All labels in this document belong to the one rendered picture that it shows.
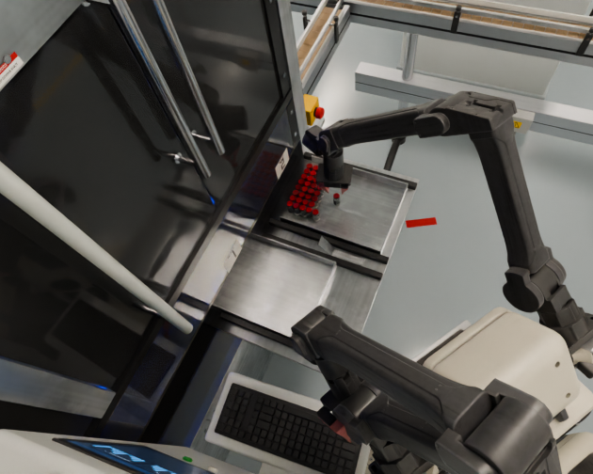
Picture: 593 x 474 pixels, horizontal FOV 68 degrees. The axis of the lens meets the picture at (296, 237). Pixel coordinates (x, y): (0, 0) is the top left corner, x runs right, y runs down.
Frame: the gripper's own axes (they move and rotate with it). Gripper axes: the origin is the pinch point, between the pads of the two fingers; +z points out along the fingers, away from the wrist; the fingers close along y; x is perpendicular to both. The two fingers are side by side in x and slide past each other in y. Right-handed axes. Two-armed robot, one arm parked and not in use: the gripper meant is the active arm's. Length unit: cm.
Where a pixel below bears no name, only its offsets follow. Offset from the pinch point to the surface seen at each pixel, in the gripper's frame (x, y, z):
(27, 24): 37, 28, -85
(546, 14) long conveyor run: -85, -67, 1
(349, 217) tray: 3.7, -4.8, 9.4
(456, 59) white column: -145, -49, 73
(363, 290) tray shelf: 27.7, -11.7, 10.0
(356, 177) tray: -12.1, -5.1, 9.2
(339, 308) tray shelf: 34.1, -5.3, 10.1
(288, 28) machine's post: -20.8, 13.3, -41.0
